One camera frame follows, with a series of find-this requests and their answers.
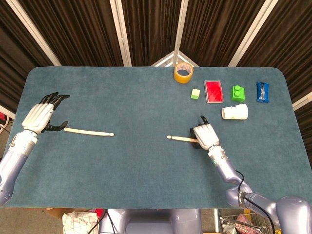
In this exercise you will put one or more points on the green and white foam block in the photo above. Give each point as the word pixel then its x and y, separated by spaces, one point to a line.
pixel 195 94

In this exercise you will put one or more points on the blue snack packet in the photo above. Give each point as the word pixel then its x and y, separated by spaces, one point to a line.
pixel 262 92

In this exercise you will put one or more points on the green toy building brick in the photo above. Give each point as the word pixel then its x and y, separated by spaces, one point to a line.
pixel 237 95

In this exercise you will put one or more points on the white paper cup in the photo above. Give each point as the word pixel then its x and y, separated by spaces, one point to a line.
pixel 235 112

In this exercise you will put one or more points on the blue felt table mat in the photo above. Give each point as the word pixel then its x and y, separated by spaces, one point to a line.
pixel 146 158

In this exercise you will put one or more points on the white checked cloth bag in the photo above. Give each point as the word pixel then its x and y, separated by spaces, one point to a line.
pixel 78 223

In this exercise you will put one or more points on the brown cardboard box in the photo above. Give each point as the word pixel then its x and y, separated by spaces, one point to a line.
pixel 57 212

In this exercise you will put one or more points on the lavender robot torso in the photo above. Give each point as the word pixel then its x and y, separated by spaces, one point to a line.
pixel 151 224

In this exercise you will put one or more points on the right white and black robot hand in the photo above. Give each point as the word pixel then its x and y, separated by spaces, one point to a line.
pixel 206 135

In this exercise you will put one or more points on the white screen base foot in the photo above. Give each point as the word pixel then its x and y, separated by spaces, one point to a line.
pixel 168 59

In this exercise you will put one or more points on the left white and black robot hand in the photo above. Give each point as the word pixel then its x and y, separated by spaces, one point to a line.
pixel 36 117

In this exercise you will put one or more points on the yellow packing tape roll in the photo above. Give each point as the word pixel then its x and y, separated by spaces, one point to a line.
pixel 184 80

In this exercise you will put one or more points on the white screen frame post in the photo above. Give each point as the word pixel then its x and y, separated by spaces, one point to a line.
pixel 249 31
pixel 34 31
pixel 303 100
pixel 181 24
pixel 7 110
pixel 122 31

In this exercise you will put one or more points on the brown pleated curtain panel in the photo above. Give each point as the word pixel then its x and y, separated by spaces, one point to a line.
pixel 214 29
pixel 151 29
pixel 14 48
pixel 287 44
pixel 78 31

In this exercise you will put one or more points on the wooden drumstick with black band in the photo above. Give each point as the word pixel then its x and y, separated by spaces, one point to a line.
pixel 181 139

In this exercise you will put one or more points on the plain wooden drumstick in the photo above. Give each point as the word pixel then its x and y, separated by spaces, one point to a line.
pixel 90 132

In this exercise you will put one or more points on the red ink pad case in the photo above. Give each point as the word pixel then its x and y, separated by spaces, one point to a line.
pixel 214 92

